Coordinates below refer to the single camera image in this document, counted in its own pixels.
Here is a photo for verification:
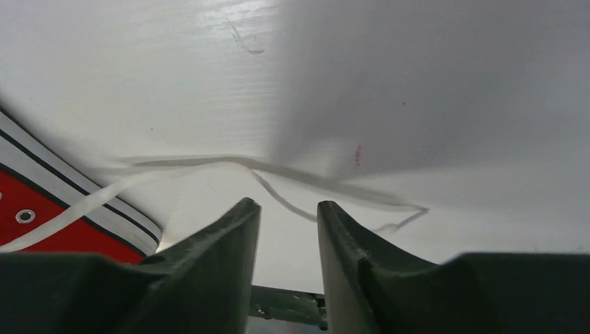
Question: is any red canvas sneaker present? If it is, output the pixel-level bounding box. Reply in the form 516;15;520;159
1;109;162;264

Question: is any white shoelace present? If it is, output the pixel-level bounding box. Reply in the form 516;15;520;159
0;155;431;253

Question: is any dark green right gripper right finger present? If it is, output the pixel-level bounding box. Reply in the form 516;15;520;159
317;201;589;333

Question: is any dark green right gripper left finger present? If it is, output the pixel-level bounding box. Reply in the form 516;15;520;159
1;198;262;333

